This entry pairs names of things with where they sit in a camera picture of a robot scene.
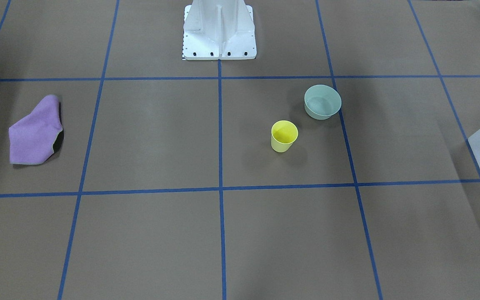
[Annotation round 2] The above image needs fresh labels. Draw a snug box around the yellow plastic cup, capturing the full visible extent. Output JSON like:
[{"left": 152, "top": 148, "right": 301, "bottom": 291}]
[{"left": 270, "top": 120, "right": 298, "bottom": 153}]

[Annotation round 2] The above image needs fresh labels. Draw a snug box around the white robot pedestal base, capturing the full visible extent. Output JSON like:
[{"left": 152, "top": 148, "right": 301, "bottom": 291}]
[{"left": 182, "top": 0, "right": 257, "bottom": 60}]

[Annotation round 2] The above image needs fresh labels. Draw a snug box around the purple microfiber cloth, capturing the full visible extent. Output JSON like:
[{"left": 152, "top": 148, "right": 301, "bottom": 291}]
[{"left": 8, "top": 94, "right": 64, "bottom": 165}]

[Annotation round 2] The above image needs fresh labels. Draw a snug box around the light green plastic bowl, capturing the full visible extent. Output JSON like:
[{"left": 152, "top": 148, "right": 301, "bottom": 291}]
[{"left": 304, "top": 84, "right": 342, "bottom": 120}]

